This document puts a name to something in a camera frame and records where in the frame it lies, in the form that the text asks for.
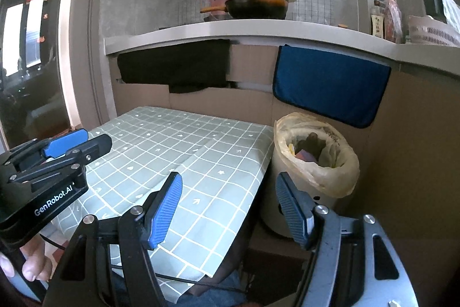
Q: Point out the black knife block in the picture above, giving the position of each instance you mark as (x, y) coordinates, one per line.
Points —
(433, 3)

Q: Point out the white trash bin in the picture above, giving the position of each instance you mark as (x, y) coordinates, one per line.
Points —
(276, 199)

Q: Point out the blue cloth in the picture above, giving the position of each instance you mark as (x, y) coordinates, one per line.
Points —
(330, 84)

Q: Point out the yellowish plastic bin liner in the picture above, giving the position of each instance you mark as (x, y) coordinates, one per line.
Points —
(334, 181)

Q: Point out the brown crumpled paper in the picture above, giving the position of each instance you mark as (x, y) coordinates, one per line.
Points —
(312, 143)

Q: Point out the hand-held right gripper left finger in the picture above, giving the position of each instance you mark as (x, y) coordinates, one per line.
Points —
(163, 213)

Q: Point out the dark glass door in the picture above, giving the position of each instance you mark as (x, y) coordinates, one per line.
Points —
(36, 94)

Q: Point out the green checkered tablecloth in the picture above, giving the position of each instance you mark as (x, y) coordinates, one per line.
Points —
(161, 141)

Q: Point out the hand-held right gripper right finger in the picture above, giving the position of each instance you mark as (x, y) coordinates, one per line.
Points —
(293, 213)

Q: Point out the white kitchen counter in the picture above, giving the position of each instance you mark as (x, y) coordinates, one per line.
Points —
(251, 30)

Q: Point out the person's left hand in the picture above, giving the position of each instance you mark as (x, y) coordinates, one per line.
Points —
(34, 264)

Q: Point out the black cloth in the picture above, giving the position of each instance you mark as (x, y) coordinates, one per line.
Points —
(172, 66)

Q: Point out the orange cap plastic bottle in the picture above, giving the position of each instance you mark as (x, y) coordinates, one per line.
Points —
(392, 19)

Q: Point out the person's blue jeans leg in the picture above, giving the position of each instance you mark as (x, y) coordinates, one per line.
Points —
(222, 296)

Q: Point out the white plastic basket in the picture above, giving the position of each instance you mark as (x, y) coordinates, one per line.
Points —
(431, 32)

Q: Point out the dark sauce bottle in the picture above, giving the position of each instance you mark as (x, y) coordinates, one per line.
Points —
(377, 24)

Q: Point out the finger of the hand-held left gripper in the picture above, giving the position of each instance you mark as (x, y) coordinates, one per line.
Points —
(93, 147)
(64, 143)

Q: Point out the white hanging cloth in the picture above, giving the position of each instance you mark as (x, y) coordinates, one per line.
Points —
(452, 10)

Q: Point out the black frying pan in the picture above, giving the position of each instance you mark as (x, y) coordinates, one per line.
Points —
(258, 6)

